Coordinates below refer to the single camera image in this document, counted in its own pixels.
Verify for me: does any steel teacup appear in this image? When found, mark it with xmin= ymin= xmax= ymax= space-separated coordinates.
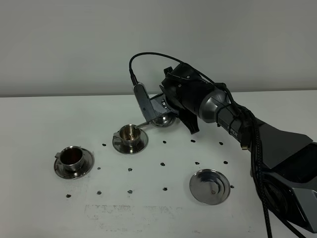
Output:
xmin=113 ymin=124 xmax=141 ymax=147
xmin=55 ymin=146 xmax=84 ymax=172

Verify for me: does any steel teacup near left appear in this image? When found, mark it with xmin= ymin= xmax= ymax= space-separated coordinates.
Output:
xmin=55 ymin=146 xmax=84 ymax=172

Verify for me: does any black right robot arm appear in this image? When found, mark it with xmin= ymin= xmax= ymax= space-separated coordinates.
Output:
xmin=161 ymin=63 xmax=317 ymax=237

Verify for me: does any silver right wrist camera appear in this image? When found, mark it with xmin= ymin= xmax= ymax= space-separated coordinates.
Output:
xmin=133 ymin=83 xmax=179 ymax=121

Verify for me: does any steel saucer near left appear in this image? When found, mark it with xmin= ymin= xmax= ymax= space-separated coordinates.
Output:
xmin=54 ymin=146 xmax=95 ymax=179

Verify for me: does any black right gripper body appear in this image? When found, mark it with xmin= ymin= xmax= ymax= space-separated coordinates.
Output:
xmin=161 ymin=65 xmax=213 ymax=119

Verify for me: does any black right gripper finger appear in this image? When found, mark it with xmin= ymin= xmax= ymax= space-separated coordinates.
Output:
xmin=178 ymin=109 xmax=200 ymax=134

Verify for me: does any steel teacup far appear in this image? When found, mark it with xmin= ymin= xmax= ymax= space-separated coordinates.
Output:
xmin=113 ymin=124 xmax=141 ymax=147

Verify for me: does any steel saucer far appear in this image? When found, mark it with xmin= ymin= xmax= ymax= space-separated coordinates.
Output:
xmin=112 ymin=130 xmax=149 ymax=154

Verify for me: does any stainless steel teapot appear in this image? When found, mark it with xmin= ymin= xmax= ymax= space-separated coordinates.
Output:
xmin=134 ymin=114 xmax=176 ymax=129

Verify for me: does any steel teapot saucer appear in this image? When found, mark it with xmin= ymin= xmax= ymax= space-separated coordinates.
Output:
xmin=189 ymin=169 xmax=231 ymax=205

